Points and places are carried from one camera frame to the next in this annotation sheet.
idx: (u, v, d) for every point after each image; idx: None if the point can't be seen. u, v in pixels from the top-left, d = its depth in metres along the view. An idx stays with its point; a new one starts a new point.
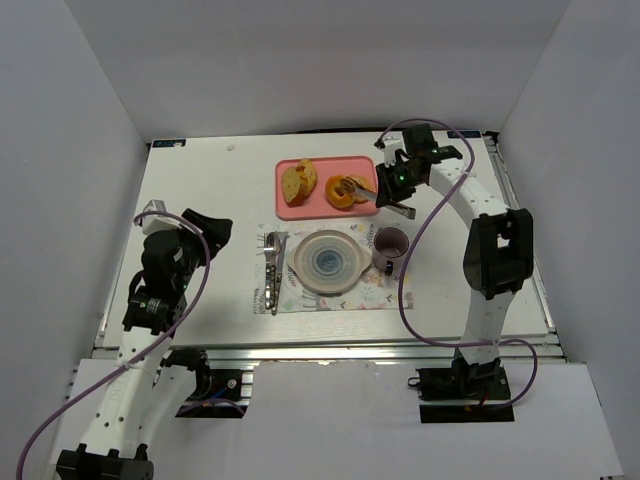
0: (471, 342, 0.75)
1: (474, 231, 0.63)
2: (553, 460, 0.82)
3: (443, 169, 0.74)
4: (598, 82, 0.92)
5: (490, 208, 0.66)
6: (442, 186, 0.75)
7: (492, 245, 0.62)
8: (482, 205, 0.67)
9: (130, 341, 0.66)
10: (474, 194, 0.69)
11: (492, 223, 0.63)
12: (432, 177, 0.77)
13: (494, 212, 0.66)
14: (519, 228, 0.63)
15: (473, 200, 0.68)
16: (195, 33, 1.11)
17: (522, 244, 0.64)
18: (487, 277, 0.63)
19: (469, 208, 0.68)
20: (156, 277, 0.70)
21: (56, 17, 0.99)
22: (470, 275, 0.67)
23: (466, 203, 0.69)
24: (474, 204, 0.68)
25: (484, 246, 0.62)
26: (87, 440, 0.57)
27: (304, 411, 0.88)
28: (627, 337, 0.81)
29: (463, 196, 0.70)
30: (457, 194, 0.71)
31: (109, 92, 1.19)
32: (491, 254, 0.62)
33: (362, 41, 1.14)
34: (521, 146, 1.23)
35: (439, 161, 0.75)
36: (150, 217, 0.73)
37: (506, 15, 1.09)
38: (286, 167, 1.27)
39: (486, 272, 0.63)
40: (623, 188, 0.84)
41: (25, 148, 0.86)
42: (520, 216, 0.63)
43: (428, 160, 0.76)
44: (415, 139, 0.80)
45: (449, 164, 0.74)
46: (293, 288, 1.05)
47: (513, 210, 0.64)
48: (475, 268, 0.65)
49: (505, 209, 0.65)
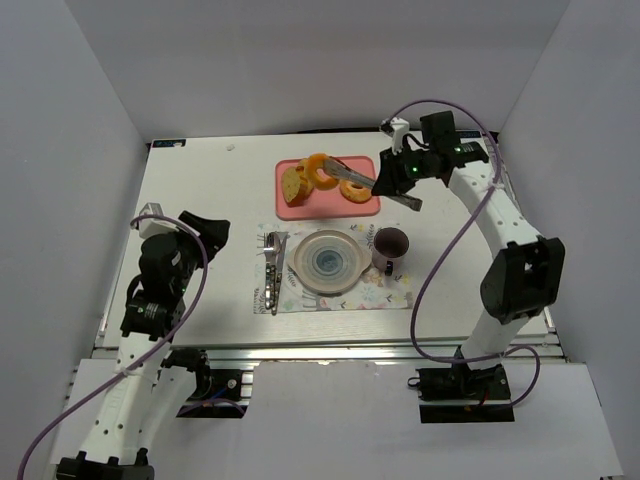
0: (479, 355, 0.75)
1: (500, 260, 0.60)
2: (553, 460, 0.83)
3: (467, 175, 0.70)
4: (600, 82, 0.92)
5: (518, 235, 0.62)
6: (466, 196, 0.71)
7: (517, 276, 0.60)
8: (510, 230, 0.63)
9: (129, 346, 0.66)
10: (502, 215, 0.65)
11: (519, 252, 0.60)
12: (453, 181, 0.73)
13: (522, 239, 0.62)
14: (547, 259, 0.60)
15: (501, 222, 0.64)
16: (194, 33, 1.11)
17: (550, 276, 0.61)
18: (507, 305, 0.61)
19: (496, 230, 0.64)
20: (154, 281, 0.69)
21: (55, 16, 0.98)
22: (488, 298, 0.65)
23: (492, 224, 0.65)
24: (502, 227, 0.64)
25: (510, 276, 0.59)
26: (87, 448, 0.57)
27: (304, 411, 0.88)
28: (628, 338, 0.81)
29: (490, 216, 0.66)
30: (483, 213, 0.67)
31: (108, 91, 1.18)
32: (514, 284, 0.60)
33: (363, 40, 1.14)
34: (521, 146, 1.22)
35: (462, 165, 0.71)
36: (147, 221, 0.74)
37: (508, 14, 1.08)
38: (286, 167, 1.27)
39: (506, 301, 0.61)
40: (623, 188, 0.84)
41: (25, 150, 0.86)
42: (550, 244, 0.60)
43: (450, 160, 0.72)
44: (436, 131, 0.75)
45: (474, 169, 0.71)
46: (293, 288, 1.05)
47: (545, 239, 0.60)
48: (494, 294, 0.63)
49: (535, 236, 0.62)
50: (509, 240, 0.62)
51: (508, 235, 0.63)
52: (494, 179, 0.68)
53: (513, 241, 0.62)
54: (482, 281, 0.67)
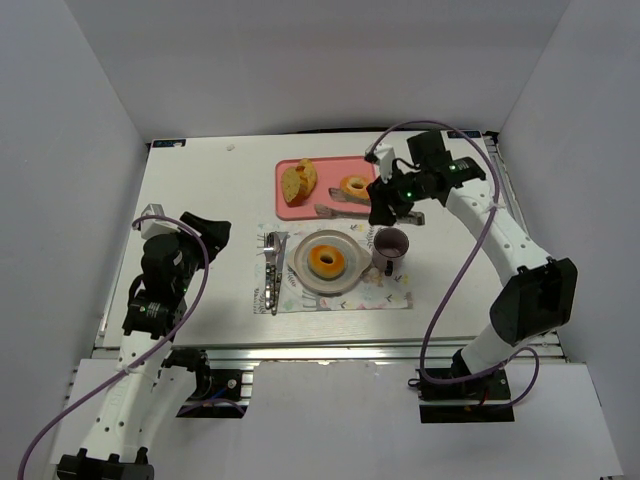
0: (483, 370, 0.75)
1: (513, 288, 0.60)
2: (553, 460, 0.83)
3: (466, 195, 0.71)
4: (599, 82, 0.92)
5: (527, 257, 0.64)
6: (467, 215, 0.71)
7: (529, 302, 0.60)
8: (519, 253, 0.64)
9: (129, 345, 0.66)
10: (508, 238, 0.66)
11: (531, 276, 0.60)
12: (451, 200, 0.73)
13: (533, 262, 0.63)
14: (559, 280, 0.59)
15: (508, 245, 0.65)
16: (194, 32, 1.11)
17: (563, 297, 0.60)
18: (520, 329, 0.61)
19: (503, 253, 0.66)
20: (155, 281, 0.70)
21: (56, 16, 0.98)
22: (499, 325, 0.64)
23: (498, 247, 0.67)
24: (509, 249, 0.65)
25: (522, 301, 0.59)
26: (88, 445, 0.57)
27: (304, 410, 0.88)
28: (627, 337, 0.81)
29: (496, 239, 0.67)
30: (489, 237, 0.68)
31: (109, 91, 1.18)
32: (528, 310, 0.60)
33: (362, 40, 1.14)
34: (521, 146, 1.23)
35: (460, 185, 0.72)
36: (147, 222, 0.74)
37: (507, 14, 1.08)
38: (286, 167, 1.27)
39: (520, 328, 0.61)
40: (622, 188, 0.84)
41: (25, 148, 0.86)
42: (562, 265, 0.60)
43: (446, 180, 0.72)
44: (426, 151, 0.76)
45: (472, 189, 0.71)
46: (293, 288, 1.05)
47: (554, 260, 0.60)
48: (506, 322, 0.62)
49: (545, 257, 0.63)
50: (519, 264, 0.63)
51: (517, 259, 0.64)
52: (494, 199, 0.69)
53: (523, 264, 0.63)
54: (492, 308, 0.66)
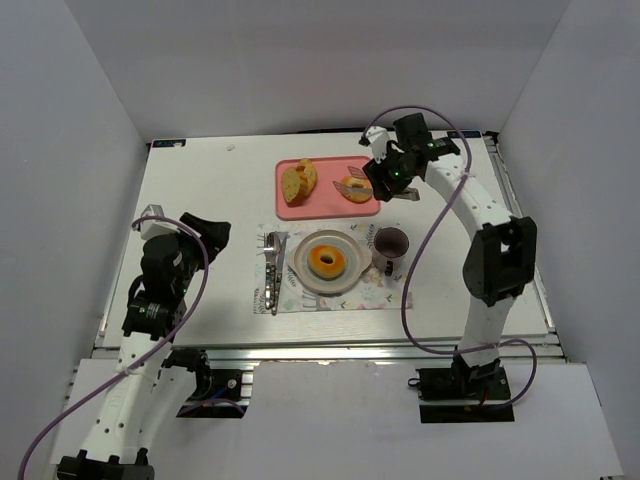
0: (473, 346, 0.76)
1: (478, 243, 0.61)
2: (553, 460, 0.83)
3: (441, 167, 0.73)
4: (599, 82, 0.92)
5: (493, 216, 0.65)
6: (441, 186, 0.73)
7: (494, 256, 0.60)
8: (485, 213, 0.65)
9: (129, 346, 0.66)
10: (476, 200, 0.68)
11: (496, 233, 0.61)
12: (428, 174, 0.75)
13: (497, 220, 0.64)
14: (522, 237, 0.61)
15: (476, 206, 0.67)
16: (194, 32, 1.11)
17: (526, 252, 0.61)
18: (488, 286, 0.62)
19: (471, 214, 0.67)
20: (155, 281, 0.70)
21: (55, 16, 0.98)
22: (470, 283, 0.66)
23: (467, 209, 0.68)
24: (477, 211, 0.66)
25: (488, 257, 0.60)
26: (88, 447, 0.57)
27: (304, 411, 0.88)
28: (627, 337, 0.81)
29: (465, 201, 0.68)
30: (459, 200, 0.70)
31: (109, 91, 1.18)
32: (493, 264, 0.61)
33: (362, 40, 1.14)
34: (521, 146, 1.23)
35: (436, 158, 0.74)
36: (148, 223, 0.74)
37: (508, 14, 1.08)
38: (286, 167, 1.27)
39: (487, 283, 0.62)
40: (622, 188, 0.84)
41: (25, 149, 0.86)
42: (523, 223, 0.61)
43: (424, 156, 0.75)
44: (407, 131, 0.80)
45: (447, 161, 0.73)
46: (293, 288, 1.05)
47: (517, 219, 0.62)
48: (475, 277, 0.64)
49: (509, 217, 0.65)
50: (485, 221, 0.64)
51: (483, 218, 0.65)
52: (466, 169, 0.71)
53: (488, 222, 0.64)
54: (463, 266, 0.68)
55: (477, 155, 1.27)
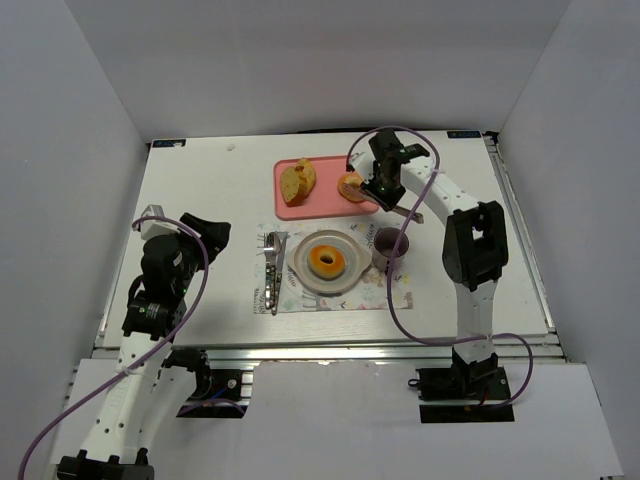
0: (465, 337, 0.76)
1: (450, 228, 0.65)
2: (553, 460, 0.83)
3: (413, 169, 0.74)
4: (598, 82, 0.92)
5: (462, 203, 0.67)
6: (415, 186, 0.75)
7: (466, 240, 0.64)
8: (456, 202, 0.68)
9: (129, 346, 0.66)
10: (445, 190, 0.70)
11: (466, 218, 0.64)
12: (403, 177, 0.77)
13: (466, 207, 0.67)
14: (491, 220, 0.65)
15: (445, 197, 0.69)
16: (193, 32, 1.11)
17: (497, 234, 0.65)
18: (466, 268, 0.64)
19: (442, 205, 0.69)
20: (155, 282, 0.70)
21: (55, 16, 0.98)
22: (450, 269, 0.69)
23: (438, 200, 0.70)
24: (447, 200, 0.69)
25: (461, 240, 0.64)
26: (88, 447, 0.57)
27: (304, 411, 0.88)
28: (626, 336, 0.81)
29: (435, 194, 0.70)
30: (430, 195, 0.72)
31: (109, 91, 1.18)
32: (467, 247, 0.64)
33: (362, 40, 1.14)
34: (521, 147, 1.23)
35: (408, 161, 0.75)
36: (148, 223, 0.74)
37: (507, 15, 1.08)
38: (284, 167, 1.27)
39: (464, 266, 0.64)
40: (622, 187, 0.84)
41: (26, 149, 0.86)
42: (491, 208, 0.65)
43: (397, 161, 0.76)
44: (381, 144, 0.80)
45: (419, 163, 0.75)
46: (293, 288, 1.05)
47: (484, 203, 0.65)
48: (454, 262, 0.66)
49: (477, 202, 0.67)
50: (455, 209, 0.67)
51: (453, 206, 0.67)
52: (435, 166, 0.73)
53: (458, 208, 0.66)
54: (442, 254, 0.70)
55: (476, 156, 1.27)
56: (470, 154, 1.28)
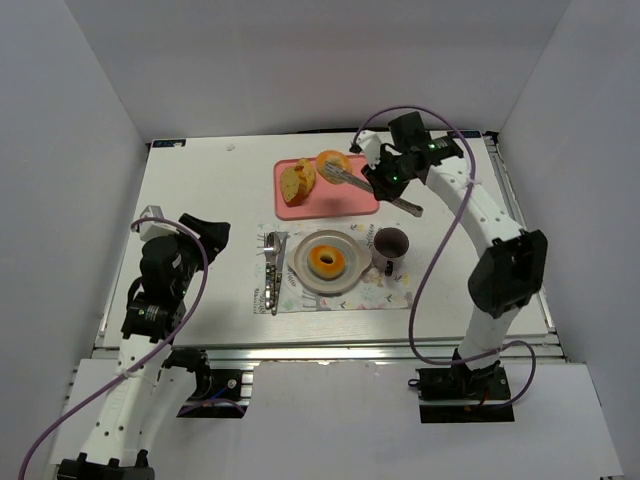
0: (475, 355, 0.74)
1: (487, 258, 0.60)
2: (552, 460, 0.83)
3: (444, 173, 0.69)
4: (599, 82, 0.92)
5: (501, 229, 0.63)
6: (444, 191, 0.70)
7: (502, 271, 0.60)
8: (494, 226, 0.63)
9: (128, 348, 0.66)
10: (483, 211, 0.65)
11: (505, 249, 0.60)
12: (430, 179, 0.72)
13: (508, 234, 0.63)
14: (532, 252, 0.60)
15: (484, 218, 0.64)
16: (194, 32, 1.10)
17: (535, 268, 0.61)
18: (495, 299, 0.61)
19: (479, 227, 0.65)
20: (155, 284, 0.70)
21: (55, 17, 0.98)
22: (476, 295, 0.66)
23: (474, 220, 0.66)
24: (484, 223, 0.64)
25: (495, 272, 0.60)
26: (88, 450, 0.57)
27: (304, 411, 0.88)
28: (627, 337, 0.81)
29: (472, 213, 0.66)
30: (466, 214, 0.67)
31: (109, 91, 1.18)
32: (500, 279, 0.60)
33: (363, 40, 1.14)
34: (521, 147, 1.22)
35: (439, 162, 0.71)
36: (147, 224, 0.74)
37: (508, 14, 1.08)
38: (284, 167, 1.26)
39: (493, 296, 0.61)
40: (623, 187, 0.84)
41: (25, 150, 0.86)
42: (534, 239, 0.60)
43: (425, 157, 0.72)
44: (405, 133, 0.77)
45: (451, 166, 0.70)
46: (293, 288, 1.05)
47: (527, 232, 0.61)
48: (483, 292, 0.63)
49: (518, 230, 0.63)
50: (493, 236, 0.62)
51: (492, 232, 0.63)
52: (471, 176, 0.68)
53: (498, 236, 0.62)
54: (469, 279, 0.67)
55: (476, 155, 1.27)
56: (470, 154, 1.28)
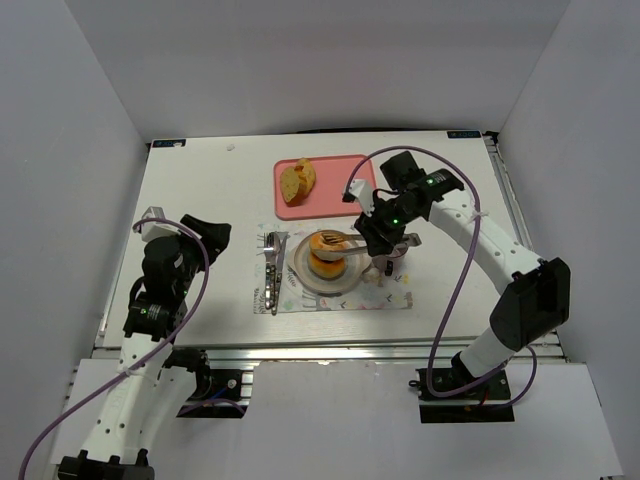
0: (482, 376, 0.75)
1: (511, 296, 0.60)
2: (552, 460, 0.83)
3: (448, 208, 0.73)
4: (598, 82, 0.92)
5: (519, 262, 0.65)
6: (451, 225, 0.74)
7: (529, 307, 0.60)
8: (511, 259, 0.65)
9: (130, 346, 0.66)
10: (498, 245, 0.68)
11: (527, 285, 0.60)
12: (435, 216, 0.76)
13: (525, 266, 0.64)
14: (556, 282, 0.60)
15: (499, 252, 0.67)
16: (195, 33, 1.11)
17: (561, 298, 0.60)
18: (525, 335, 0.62)
19: (494, 261, 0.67)
20: (156, 283, 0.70)
21: (56, 17, 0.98)
22: (502, 333, 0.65)
23: (489, 254, 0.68)
24: (500, 257, 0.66)
25: (522, 310, 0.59)
26: (89, 447, 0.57)
27: (305, 411, 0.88)
28: (627, 336, 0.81)
29: (485, 247, 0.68)
30: (479, 247, 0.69)
31: (109, 91, 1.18)
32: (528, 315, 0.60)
33: (362, 41, 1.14)
34: (521, 147, 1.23)
35: (439, 199, 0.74)
36: (149, 224, 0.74)
37: (507, 15, 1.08)
38: (284, 167, 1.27)
39: (523, 331, 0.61)
40: (622, 187, 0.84)
41: (26, 149, 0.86)
42: (556, 270, 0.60)
43: (425, 193, 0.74)
44: (400, 172, 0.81)
45: (454, 201, 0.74)
46: (293, 288, 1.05)
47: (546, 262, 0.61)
48: (510, 330, 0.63)
49: (535, 261, 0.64)
50: (514, 270, 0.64)
51: (509, 265, 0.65)
52: (476, 209, 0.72)
53: (517, 269, 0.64)
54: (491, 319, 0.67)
55: (476, 155, 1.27)
56: (470, 154, 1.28)
